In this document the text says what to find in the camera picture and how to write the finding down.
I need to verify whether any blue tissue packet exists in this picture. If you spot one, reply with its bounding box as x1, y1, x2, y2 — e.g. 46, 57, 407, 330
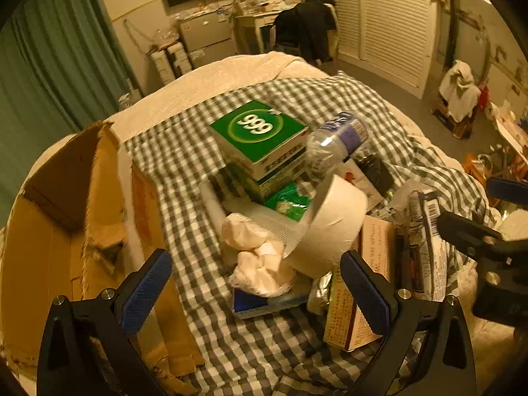
232, 280, 311, 319

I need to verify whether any grey small fridge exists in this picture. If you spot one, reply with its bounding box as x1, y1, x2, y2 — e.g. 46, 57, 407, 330
178, 12, 238, 71

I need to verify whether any white louvered wardrobe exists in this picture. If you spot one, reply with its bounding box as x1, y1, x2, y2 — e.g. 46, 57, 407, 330
315, 0, 440, 100

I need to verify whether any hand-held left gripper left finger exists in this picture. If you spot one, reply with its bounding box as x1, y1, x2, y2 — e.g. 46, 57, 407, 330
36, 248, 174, 396

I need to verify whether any wide green curtain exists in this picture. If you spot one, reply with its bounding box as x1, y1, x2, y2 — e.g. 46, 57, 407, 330
0, 0, 143, 228

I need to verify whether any grey checked bed sheet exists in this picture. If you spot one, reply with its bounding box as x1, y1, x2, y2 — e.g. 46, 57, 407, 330
124, 75, 496, 396

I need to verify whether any black white printed packet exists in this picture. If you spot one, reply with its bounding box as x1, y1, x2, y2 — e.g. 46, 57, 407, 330
395, 190, 449, 298

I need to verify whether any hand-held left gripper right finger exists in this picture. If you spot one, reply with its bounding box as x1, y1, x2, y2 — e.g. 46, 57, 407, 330
340, 249, 478, 396

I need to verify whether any small black box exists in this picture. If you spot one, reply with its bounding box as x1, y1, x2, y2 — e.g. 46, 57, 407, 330
358, 154, 395, 195

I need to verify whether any wooden stool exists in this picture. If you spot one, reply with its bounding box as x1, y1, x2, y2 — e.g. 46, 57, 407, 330
431, 99, 475, 140

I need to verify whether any white vanity table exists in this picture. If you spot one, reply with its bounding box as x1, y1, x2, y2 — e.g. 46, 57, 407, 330
235, 2, 302, 55

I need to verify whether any brown cardboard box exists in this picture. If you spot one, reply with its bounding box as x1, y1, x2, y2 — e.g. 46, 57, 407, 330
0, 121, 207, 385

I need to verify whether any silver foil packet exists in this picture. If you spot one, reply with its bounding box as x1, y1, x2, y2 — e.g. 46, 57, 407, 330
307, 273, 336, 315

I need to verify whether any green box with round logo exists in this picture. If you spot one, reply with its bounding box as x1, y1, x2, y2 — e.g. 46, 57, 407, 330
208, 100, 309, 182

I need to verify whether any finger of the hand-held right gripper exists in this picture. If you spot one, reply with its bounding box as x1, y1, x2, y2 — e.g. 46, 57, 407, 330
486, 177, 528, 208
437, 210, 510, 258

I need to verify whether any white towel blanket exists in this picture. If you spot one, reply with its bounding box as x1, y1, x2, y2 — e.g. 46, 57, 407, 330
109, 50, 333, 141

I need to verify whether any black jacket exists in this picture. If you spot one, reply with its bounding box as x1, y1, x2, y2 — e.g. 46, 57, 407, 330
274, 0, 340, 67

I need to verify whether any green sachet packet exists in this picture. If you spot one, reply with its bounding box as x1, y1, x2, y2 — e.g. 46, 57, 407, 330
264, 183, 316, 221

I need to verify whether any white toilet paper roll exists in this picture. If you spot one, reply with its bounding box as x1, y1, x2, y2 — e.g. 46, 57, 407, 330
284, 174, 369, 279

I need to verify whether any white suitcase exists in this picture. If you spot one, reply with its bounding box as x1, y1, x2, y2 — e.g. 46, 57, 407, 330
150, 43, 194, 88

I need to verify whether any white plastic comb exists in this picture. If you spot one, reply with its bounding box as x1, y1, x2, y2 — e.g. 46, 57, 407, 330
200, 179, 306, 250

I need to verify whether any white packet with red print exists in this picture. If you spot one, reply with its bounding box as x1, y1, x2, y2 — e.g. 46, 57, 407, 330
338, 161, 384, 212

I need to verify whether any green white medicine box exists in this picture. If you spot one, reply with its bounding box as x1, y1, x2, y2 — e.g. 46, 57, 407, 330
229, 165, 315, 205

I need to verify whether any crumpled white tissue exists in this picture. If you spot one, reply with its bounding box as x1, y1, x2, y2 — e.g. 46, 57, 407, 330
222, 212, 297, 298

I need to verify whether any orange plastic bag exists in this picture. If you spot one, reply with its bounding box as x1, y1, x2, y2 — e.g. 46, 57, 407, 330
464, 152, 496, 187

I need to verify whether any large clear water bottle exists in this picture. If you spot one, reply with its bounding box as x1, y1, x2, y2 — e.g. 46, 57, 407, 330
119, 91, 140, 111

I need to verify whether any white towel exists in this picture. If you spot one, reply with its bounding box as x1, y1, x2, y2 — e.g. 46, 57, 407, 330
438, 60, 482, 123

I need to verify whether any clear plastic bottle blue label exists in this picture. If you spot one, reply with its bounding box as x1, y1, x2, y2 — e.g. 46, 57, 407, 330
305, 111, 371, 182

